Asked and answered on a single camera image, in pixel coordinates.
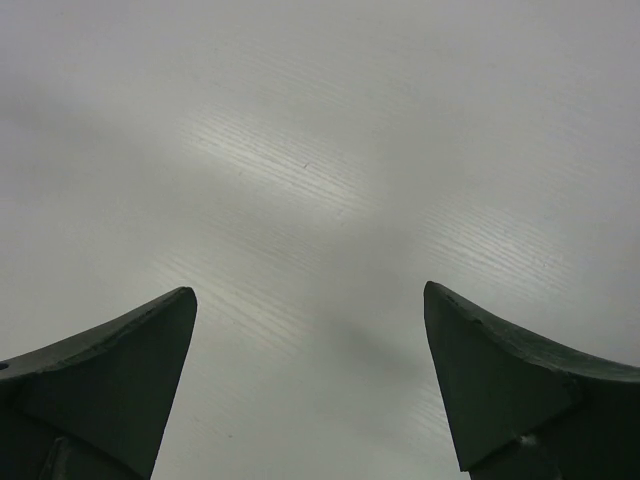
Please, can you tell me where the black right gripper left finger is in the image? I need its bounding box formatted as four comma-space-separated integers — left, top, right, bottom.
1, 287, 197, 479

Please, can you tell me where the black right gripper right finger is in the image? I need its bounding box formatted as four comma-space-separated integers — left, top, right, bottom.
424, 281, 639, 479

